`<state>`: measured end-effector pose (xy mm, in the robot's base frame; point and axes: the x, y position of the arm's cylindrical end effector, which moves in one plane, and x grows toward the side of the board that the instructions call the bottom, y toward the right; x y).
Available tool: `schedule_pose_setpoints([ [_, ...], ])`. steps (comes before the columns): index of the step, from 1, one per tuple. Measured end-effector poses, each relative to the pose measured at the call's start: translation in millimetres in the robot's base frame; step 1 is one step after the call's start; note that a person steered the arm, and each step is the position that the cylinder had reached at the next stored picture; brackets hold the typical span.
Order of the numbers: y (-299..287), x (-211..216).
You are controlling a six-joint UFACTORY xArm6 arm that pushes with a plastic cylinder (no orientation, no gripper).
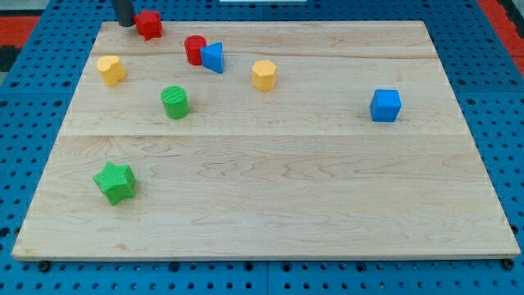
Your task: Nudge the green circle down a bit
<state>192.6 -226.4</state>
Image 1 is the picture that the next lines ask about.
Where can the green star block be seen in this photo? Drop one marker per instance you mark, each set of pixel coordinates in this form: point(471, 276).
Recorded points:
point(116, 182)

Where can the yellow hexagon block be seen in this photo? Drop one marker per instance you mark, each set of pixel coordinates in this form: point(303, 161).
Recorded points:
point(264, 75)

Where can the blue cube block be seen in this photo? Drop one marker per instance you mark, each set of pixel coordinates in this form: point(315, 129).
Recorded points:
point(385, 105)

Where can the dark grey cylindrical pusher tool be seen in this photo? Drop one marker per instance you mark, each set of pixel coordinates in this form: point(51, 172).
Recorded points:
point(124, 12)

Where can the blue triangle block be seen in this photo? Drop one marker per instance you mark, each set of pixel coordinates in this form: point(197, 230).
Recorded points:
point(212, 57)

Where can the green cylinder block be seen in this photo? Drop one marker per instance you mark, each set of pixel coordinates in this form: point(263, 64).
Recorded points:
point(175, 103)

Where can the red cylinder block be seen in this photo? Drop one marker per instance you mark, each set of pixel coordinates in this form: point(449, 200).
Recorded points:
point(193, 45)

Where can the red star block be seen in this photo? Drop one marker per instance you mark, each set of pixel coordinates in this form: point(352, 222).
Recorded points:
point(148, 24)

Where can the light wooden board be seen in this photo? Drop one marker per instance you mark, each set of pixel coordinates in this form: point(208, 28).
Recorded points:
point(296, 173)

